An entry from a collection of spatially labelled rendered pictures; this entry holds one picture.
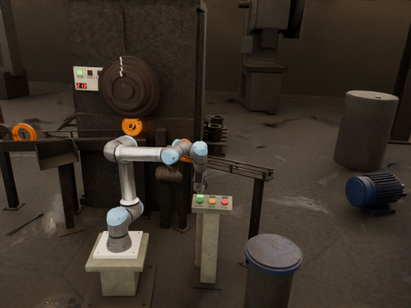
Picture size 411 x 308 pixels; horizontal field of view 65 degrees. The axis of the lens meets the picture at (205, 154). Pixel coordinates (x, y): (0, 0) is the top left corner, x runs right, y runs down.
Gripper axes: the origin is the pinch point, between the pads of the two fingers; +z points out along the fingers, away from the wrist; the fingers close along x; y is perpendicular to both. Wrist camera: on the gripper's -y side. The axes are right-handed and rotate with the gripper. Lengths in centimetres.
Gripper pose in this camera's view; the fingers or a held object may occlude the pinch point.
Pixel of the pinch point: (199, 193)
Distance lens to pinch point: 191.7
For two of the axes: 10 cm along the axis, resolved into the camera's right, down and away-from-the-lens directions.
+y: 0.7, -6.6, 7.5
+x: -10.0, -0.6, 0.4
